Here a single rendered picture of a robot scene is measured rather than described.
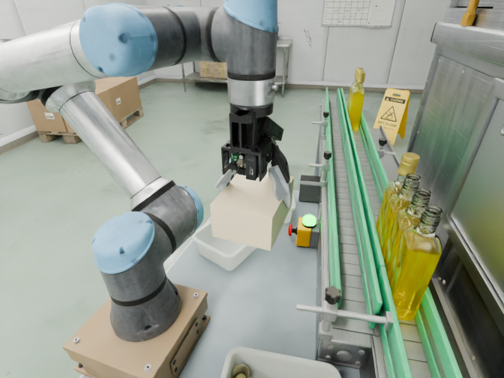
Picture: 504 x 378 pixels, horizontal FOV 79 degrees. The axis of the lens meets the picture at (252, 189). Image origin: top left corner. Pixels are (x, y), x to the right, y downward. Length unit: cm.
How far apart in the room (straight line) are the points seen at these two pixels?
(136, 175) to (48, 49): 30
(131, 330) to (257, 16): 61
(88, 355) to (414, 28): 641
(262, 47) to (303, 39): 593
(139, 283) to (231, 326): 30
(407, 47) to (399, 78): 53
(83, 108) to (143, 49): 37
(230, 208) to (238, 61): 25
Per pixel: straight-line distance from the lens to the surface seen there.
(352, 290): 77
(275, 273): 95
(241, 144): 49
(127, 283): 64
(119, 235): 62
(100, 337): 78
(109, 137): 72
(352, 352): 70
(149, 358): 70
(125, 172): 71
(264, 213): 54
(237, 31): 46
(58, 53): 50
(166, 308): 71
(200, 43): 49
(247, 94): 47
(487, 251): 72
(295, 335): 83
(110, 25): 39
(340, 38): 639
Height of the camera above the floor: 144
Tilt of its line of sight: 31 degrees down
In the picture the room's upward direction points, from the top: straight up
